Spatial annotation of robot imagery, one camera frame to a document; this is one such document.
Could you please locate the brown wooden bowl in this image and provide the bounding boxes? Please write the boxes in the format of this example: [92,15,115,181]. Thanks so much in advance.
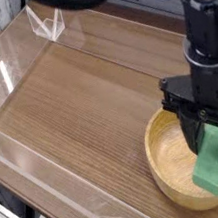
[144,109,218,211]

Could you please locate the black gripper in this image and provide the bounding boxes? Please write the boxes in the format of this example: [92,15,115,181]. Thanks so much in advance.
[159,58,218,155]

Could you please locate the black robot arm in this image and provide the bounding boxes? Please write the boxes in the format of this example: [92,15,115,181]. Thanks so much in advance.
[159,0,218,154]

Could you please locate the green rectangular block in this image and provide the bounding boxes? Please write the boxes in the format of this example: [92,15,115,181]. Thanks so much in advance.
[192,124,218,197]

